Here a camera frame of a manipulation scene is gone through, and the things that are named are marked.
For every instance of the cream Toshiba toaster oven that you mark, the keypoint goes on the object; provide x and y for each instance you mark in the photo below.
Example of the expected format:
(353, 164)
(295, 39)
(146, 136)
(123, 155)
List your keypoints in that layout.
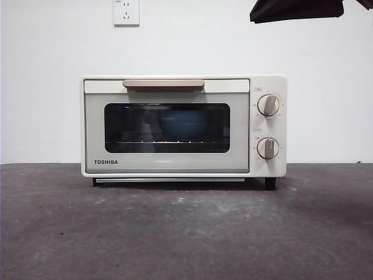
(268, 128)

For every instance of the cream oven knob tan grip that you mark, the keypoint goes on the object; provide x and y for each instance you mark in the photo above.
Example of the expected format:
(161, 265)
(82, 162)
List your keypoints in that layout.
(268, 105)
(268, 148)

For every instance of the white wall socket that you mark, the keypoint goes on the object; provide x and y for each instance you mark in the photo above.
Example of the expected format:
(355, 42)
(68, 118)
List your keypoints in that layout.
(126, 13)

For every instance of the blue ribbed bowl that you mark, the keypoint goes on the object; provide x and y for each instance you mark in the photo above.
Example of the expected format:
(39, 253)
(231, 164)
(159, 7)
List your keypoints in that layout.
(183, 126)

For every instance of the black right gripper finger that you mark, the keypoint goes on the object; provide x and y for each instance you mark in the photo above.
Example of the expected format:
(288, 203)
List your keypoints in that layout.
(297, 8)

